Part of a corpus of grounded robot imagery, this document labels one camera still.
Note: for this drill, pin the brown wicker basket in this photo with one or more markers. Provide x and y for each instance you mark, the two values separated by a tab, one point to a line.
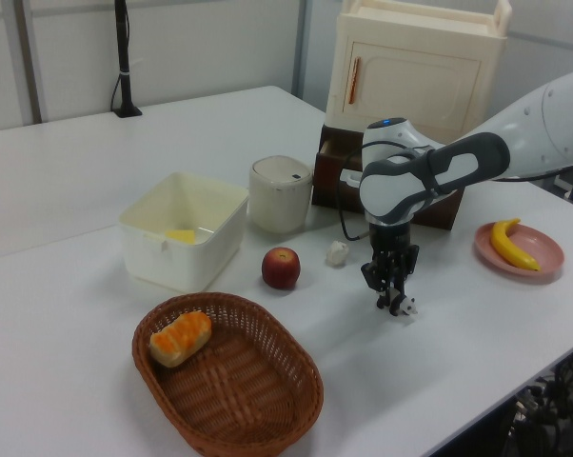
239	395

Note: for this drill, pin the yellow cube block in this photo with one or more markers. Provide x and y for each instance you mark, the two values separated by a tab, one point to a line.
182	236

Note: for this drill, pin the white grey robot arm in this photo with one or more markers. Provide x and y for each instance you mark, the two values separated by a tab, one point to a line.
458	162

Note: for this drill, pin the dark brown wooden drawer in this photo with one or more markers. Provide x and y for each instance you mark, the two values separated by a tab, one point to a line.
327	190

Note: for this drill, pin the crumpled white paper ball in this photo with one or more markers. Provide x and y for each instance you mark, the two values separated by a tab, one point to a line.
336	253

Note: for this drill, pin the cream plastic cabinet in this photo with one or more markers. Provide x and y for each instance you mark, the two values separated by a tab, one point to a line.
420	85

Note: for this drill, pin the red apple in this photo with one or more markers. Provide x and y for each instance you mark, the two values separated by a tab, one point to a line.
281	269

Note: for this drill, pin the black pole stand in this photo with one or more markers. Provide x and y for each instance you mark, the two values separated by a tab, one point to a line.
123	62

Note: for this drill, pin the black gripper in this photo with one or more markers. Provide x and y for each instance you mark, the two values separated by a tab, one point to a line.
391	259

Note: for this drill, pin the small white lidded bin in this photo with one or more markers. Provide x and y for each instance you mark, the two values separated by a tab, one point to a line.
279	200

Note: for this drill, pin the yellow banana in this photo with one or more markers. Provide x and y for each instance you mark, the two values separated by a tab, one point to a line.
505	245

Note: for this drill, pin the cream plastic container box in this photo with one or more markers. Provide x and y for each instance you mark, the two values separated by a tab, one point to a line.
182	264

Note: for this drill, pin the pink plate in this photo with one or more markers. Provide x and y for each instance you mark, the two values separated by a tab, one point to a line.
546	252

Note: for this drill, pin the orange glazed bread loaf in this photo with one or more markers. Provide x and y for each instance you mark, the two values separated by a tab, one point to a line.
179	339

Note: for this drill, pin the black white panda toy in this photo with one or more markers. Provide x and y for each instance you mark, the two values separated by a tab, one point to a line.
409	307

